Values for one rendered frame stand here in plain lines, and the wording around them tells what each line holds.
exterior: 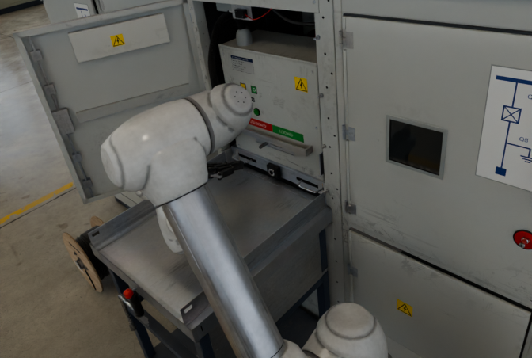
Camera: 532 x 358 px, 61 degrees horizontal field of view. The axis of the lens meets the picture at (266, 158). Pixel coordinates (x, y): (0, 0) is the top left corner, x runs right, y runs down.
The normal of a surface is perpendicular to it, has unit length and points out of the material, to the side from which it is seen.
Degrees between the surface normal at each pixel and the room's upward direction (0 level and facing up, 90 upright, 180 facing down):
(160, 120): 25
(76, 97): 90
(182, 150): 64
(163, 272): 0
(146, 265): 0
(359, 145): 90
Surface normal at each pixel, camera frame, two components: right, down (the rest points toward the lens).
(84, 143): 0.39, 0.44
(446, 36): -0.68, 0.45
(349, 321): -0.04, -0.91
